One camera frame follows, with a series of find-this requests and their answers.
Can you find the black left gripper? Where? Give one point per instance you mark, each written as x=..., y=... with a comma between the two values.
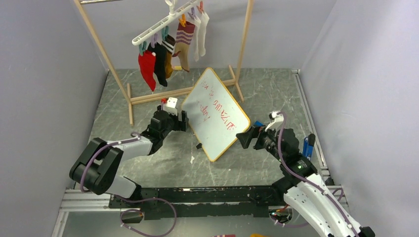
x=181, y=125

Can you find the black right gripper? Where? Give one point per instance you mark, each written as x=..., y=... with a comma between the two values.
x=245, y=137

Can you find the yellow framed whiteboard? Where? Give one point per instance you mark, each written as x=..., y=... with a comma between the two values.
x=215, y=117

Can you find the black sock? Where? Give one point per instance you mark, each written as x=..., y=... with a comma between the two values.
x=159, y=68

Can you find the wooden drying rack frame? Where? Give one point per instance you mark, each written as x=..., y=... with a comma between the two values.
x=126, y=90

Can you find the red sock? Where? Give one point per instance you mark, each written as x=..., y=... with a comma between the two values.
x=146, y=63

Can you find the mustard yellow striped sock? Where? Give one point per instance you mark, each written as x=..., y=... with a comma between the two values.
x=168, y=43

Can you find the beige purple striped sock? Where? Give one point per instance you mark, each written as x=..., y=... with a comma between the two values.
x=184, y=36

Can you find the white plastic clip hanger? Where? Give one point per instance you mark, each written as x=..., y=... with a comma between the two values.
x=173, y=15

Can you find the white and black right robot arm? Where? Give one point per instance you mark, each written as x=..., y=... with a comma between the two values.
x=302, y=187

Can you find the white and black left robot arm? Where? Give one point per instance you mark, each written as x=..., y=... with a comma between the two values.
x=96, y=168

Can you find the blue whiteboard eraser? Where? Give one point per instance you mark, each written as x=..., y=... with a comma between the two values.
x=258, y=124

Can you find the teal clip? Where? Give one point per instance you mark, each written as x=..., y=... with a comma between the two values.
x=142, y=48
x=164, y=32

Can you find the white sock left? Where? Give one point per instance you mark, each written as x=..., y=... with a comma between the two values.
x=197, y=23

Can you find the white sock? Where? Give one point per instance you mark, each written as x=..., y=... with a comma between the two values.
x=204, y=18
x=197, y=23

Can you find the white sock right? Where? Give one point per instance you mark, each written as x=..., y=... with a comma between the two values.
x=204, y=18

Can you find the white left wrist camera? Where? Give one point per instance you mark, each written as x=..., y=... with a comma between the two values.
x=170, y=106

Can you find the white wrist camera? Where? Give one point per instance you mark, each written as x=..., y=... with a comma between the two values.
x=170, y=106
x=276, y=119

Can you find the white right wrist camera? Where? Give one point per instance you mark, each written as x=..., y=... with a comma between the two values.
x=276, y=119

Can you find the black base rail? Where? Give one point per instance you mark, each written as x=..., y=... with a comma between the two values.
x=159, y=203

